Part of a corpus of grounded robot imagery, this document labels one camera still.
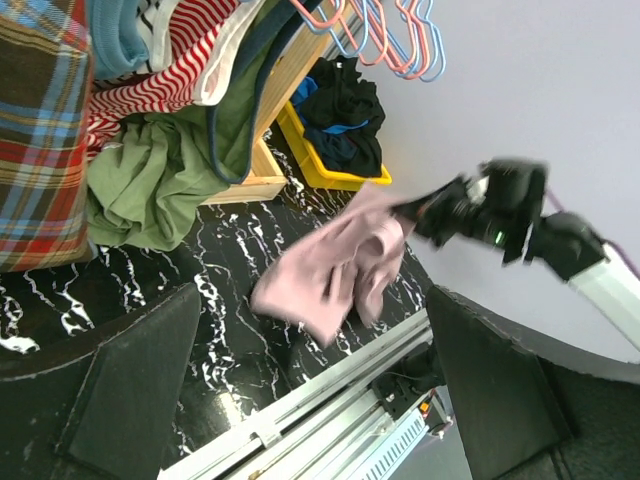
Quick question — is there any pink garment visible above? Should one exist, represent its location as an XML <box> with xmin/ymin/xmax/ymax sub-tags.
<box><xmin>250</xmin><ymin>183</ymin><xmax>414</xmax><ymax>346</ymax></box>

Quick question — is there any plaid hanging shirt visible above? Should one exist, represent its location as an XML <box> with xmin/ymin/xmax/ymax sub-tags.
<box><xmin>1</xmin><ymin>1</ymin><xmax>92</xmax><ymax>272</ymax></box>

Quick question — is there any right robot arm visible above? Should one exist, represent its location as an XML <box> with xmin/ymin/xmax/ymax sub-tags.
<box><xmin>394</xmin><ymin>159</ymin><xmax>639</xmax><ymax>479</ymax></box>

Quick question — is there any black garment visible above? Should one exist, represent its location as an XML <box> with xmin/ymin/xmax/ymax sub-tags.
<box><xmin>297</xmin><ymin>56</ymin><xmax>385</xmax><ymax>134</ymax></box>

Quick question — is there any green hanging garment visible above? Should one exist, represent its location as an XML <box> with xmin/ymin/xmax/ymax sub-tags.
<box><xmin>85</xmin><ymin>0</ymin><xmax>301</xmax><ymax>252</ymax></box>

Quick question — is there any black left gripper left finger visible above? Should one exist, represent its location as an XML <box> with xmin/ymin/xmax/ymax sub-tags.
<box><xmin>1</xmin><ymin>283</ymin><xmax>201</xmax><ymax>479</ymax></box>

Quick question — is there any wooden clothes rack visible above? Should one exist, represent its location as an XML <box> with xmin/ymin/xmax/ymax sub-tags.
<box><xmin>204</xmin><ymin>1</ymin><xmax>330</xmax><ymax>205</ymax></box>

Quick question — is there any red striped hanging garment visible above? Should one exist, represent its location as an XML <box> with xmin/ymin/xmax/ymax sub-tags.
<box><xmin>88</xmin><ymin>1</ymin><xmax>268</xmax><ymax>158</ymax></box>

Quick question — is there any empty hangers bunch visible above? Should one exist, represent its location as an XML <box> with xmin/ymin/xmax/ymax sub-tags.
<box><xmin>292</xmin><ymin>1</ymin><xmax>447</xmax><ymax>84</ymax></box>

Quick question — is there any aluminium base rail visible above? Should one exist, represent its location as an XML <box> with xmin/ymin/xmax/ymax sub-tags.
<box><xmin>158</xmin><ymin>309</ymin><xmax>432</xmax><ymax>479</ymax></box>

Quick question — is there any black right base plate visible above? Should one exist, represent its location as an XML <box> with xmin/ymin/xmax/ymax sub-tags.
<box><xmin>370</xmin><ymin>343</ymin><xmax>446</xmax><ymax>420</ymax></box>

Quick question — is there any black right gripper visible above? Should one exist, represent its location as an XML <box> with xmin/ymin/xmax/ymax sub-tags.
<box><xmin>391</xmin><ymin>158</ymin><xmax>548</xmax><ymax>264</ymax></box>

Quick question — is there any teal hanging tank top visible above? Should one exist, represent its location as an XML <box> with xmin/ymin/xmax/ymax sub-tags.
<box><xmin>86</xmin><ymin>0</ymin><xmax>149</xmax><ymax>80</ymax></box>

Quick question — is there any dark clothes pile in bin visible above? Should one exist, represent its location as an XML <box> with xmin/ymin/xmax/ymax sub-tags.
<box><xmin>304</xmin><ymin>127</ymin><xmax>382</xmax><ymax>178</ymax></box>

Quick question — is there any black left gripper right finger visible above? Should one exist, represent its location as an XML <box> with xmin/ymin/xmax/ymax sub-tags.
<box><xmin>426</xmin><ymin>286</ymin><xmax>639</xmax><ymax>479</ymax></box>

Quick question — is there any yellow plastic bin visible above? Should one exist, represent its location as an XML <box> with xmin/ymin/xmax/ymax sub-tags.
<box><xmin>276</xmin><ymin>101</ymin><xmax>392</xmax><ymax>192</ymax></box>

